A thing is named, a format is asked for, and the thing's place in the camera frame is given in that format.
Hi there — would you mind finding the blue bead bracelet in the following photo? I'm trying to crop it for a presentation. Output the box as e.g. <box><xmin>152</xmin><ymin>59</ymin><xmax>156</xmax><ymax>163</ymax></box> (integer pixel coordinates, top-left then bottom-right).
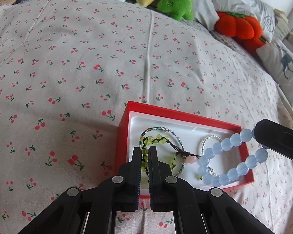
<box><xmin>197</xmin><ymin>128</ymin><xmax>269</xmax><ymax>187</ymax></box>

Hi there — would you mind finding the red jewelry box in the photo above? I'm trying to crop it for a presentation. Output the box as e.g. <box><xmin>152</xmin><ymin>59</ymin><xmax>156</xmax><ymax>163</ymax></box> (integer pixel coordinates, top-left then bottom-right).
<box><xmin>115</xmin><ymin>101</ymin><xmax>255</xmax><ymax>198</ymax></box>

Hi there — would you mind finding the deer print pillow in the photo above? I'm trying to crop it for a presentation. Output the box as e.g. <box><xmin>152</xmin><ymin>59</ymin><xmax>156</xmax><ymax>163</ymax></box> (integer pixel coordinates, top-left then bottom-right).
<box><xmin>256</xmin><ymin>38</ymin><xmax>293</xmax><ymax>107</ymax></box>

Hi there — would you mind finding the orange pumpkin plush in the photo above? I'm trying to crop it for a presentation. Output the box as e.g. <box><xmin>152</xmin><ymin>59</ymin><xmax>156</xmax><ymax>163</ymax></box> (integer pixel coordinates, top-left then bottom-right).
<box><xmin>214</xmin><ymin>12</ymin><xmax>266</xmax><ymax>55</ymax></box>

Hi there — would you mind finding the cherry print bedsheet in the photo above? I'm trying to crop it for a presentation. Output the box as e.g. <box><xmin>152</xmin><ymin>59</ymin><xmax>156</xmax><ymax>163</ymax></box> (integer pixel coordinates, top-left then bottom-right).
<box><xmin>0</xmin><ymin>0</ymin><xmax>293</xmax><ymax>233</ymax></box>

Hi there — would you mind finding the grey patterned pillow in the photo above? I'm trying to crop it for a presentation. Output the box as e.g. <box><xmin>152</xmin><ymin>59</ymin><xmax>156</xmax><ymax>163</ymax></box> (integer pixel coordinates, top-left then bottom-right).
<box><xmin>192</xmin><ymin>0</ymin><xmax>275</xmax><ymax>42</ymax></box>

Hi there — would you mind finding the silver bead bracelet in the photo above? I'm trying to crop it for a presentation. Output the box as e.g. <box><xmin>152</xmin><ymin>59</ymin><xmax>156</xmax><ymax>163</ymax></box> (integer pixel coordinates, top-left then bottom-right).
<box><xmin>200</xmin><ymin>135</ymin><xmax>223</xmax><ymax>178</ymax></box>

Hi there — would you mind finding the teal seed bead bracelet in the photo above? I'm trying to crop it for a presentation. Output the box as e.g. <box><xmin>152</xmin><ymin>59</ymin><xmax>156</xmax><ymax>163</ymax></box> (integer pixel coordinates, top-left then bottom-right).
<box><xmin>138</xmin><ymin>126</ymin><xmax>186</xmax><ymax>178</ymax></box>

